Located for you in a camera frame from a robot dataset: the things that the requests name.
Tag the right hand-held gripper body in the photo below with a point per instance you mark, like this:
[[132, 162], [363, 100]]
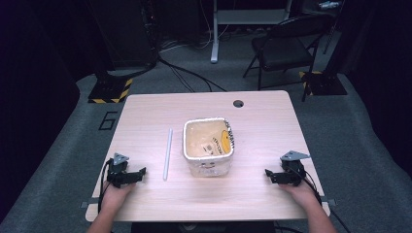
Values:
[[293, 168]]

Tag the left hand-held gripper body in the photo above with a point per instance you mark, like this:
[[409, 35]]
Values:
[[116, 171]]

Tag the person's left hand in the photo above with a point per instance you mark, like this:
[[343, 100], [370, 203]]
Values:
[[115, 195]]

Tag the person's right hand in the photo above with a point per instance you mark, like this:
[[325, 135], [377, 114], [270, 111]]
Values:
[[299, 194]]

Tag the white straw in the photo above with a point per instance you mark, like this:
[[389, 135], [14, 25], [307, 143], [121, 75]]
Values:
[[167, 154]]

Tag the white bin with plastic liner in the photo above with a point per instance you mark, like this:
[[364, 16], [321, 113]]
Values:
[[207, 142]]

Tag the black folding chair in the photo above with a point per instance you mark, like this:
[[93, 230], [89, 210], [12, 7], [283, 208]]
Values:
[[281, 48]]

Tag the grey table bracket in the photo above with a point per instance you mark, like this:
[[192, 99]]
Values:
[[330, 202], [86, 204]]

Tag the black yellow striped base plate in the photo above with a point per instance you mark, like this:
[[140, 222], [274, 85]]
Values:
[[110, 90], [324, 83]]

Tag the white desk frame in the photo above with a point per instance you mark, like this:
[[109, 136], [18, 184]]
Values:
[[214, 35]]

